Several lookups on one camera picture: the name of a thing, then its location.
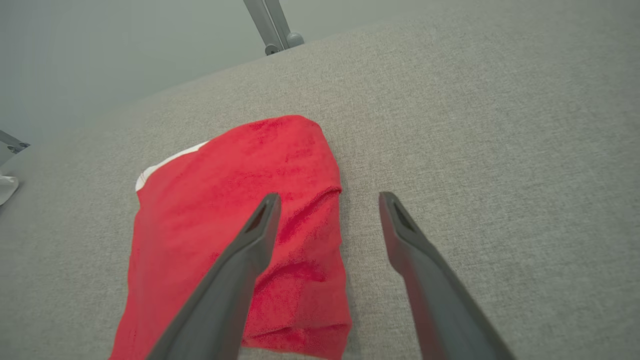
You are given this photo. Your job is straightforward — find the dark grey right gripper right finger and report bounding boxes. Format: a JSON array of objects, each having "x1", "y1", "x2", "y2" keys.
[{"x1": 378, "y1": 191, "x2": 517, "y2": 360}]

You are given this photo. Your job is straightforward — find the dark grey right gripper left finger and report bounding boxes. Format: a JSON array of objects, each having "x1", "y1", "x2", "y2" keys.
[{"x1": 146, "y1": 192, "x2": 282, "y2": 360}]

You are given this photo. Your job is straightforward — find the red shorts with white stripe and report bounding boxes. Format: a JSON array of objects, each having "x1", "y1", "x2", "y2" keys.
[{"x1": 109, "y1": 115, "x2": 353, "y2": 360}]

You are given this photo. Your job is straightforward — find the red and white basketball jersey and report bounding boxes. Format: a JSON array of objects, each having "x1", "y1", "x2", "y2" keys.
[{"x1": 0, "y1": 175, "x2": 20, "y2": 206}]

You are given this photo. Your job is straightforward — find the grey metal side post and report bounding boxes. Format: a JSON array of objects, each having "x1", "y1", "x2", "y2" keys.
[{"x1": 0, "y1": 130, "x2": 31, "y2": 167}]

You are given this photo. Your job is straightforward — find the grey aluminium frame post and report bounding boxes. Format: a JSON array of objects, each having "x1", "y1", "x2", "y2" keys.
[{"x1": 243, "y1": 0, "x2": 305, "y2": 56}]

